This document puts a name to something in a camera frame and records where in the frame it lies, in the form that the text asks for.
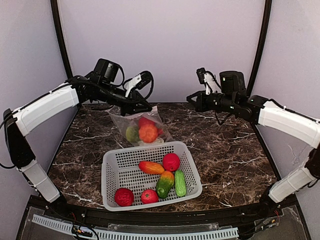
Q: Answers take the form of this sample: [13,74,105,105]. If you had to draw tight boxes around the red wrinkled fruit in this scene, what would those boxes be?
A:
[162,153,180,172]
[138,117,156,128]
[114,187,134,207]

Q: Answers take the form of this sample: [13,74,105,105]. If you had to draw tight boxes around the clear zip top bag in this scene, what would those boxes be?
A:
[108,106,174,147]

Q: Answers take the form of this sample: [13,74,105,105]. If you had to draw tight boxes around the orange pumpkin toy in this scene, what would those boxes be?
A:
[138,124,158,143]

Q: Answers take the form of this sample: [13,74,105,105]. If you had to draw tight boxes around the red chili pepper toy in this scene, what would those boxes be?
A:
[157,128,164,136]

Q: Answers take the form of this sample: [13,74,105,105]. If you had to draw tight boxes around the yellow lemon toy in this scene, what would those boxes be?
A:
[125,126,140,143]

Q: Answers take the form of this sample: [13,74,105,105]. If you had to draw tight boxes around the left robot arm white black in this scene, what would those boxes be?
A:
[1,58,154,204]

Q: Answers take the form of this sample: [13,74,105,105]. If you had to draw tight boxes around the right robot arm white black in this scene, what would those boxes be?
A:
[186,67,320,203]

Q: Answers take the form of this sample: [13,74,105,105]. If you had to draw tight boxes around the orange yellow mango toy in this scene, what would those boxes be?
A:
[138,161,165,175]

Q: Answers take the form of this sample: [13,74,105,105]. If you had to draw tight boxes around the white perforated plastic basket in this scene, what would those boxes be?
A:
[101,141,203,212]

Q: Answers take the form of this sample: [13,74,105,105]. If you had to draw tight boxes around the green orange mango toy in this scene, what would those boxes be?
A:
[156,170,175,199]

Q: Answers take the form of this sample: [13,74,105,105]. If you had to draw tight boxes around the green bitter gourd toy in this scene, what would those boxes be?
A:
[174,169,187,197]

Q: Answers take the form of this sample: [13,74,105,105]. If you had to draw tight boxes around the red tomato fruit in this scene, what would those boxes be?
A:
[141,189,159,204]

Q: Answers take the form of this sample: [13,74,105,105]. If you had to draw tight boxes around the red wrinkled fruit front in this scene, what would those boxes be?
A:
[114,187,134,207]

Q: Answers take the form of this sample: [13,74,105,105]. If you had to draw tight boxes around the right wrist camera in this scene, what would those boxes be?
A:
[196,67,219,95]

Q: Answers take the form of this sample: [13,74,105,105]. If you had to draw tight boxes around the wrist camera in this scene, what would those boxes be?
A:
[123,71,153,98]
[196,67,219,95]

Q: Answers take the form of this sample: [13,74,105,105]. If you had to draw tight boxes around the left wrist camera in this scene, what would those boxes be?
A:
[123,71,153,98]

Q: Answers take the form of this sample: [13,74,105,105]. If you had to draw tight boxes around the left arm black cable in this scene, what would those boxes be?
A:
[114,64,155,102]

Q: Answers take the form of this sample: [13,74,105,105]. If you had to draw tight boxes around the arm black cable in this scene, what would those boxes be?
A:
[114,64,155,102]
[214,111,233,126]

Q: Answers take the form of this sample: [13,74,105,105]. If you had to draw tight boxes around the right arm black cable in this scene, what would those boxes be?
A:
[214,111,233,126]

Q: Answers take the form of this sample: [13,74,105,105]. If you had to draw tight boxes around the right black frame post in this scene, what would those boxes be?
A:
[246,0,273,97]

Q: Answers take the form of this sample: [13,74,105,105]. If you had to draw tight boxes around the black frame post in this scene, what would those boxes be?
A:
[246,0,273,97]
[50,0,73,79]

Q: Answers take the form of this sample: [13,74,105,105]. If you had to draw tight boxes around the left black frame post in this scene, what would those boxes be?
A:
[50,0,73,79]

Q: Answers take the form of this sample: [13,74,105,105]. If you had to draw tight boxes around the black front rail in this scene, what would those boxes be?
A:
[24,195,310,239]

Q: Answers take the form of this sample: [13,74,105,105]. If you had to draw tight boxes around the right electronics board wires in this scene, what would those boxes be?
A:
[254,209,283,232]

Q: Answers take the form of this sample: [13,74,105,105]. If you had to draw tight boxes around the electronics board wires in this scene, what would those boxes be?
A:
[67,212,101,240]
[254,209,283,232]

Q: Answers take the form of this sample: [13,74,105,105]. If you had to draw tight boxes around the left electronics board wires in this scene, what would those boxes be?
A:
[67,212,101,240]

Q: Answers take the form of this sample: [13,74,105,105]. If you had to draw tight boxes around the white slotted cable duct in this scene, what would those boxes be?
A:
[31,214,239,240]

